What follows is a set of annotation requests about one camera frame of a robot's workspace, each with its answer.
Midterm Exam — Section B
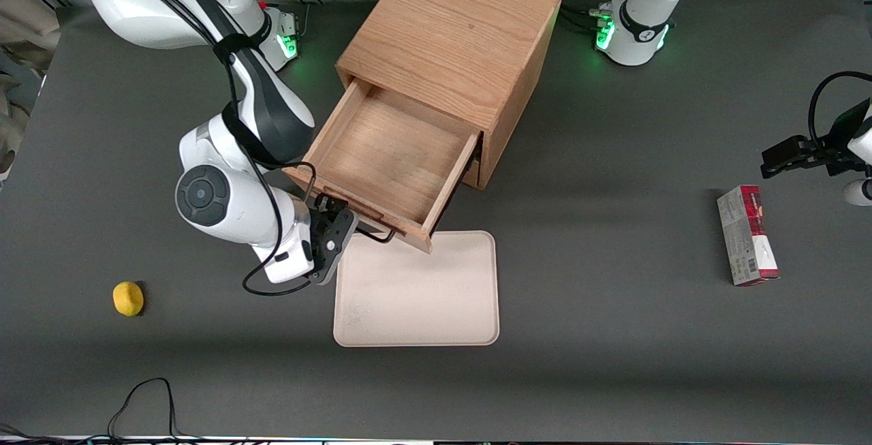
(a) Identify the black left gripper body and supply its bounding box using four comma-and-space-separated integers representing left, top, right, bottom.
807, 101, 869, 178

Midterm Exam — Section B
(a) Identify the black drawer handle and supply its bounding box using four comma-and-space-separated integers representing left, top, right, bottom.
317, 186, 397, 245

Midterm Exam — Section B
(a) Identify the wooden drawer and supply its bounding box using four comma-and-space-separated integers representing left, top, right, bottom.
283, 79, 486, 255

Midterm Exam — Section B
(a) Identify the wooden drawer cabinet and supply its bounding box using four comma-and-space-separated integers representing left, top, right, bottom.
335, 0, 563, 190

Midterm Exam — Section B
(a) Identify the red grey carton box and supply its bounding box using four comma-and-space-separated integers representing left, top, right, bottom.
717, 185, 781, 287

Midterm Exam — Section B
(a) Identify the beige plastic tray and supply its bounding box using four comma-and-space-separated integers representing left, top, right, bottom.
332, 230, 500, 348

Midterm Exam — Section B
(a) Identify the yellow lemon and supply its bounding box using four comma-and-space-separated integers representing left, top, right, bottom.
112, 281, 145, 317

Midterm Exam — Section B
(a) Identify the beige fabric cover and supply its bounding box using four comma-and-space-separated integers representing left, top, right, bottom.
0, 0, 62, 190

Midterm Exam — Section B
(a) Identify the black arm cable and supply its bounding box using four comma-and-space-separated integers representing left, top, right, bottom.
89, 0, 321, 296
808, 71, 872, 153

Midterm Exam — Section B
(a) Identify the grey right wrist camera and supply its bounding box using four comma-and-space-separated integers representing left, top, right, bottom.
310, 210, 359, 287

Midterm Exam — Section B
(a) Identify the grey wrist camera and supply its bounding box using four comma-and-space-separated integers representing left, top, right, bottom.
310, 210, 359, 287
843, 179, 872, 208

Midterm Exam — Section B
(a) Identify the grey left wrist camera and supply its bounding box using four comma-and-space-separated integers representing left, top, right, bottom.
843, 179, 872, 208

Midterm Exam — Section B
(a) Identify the black loose cable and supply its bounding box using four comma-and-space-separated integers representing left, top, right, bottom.
0, 377, 205, 445

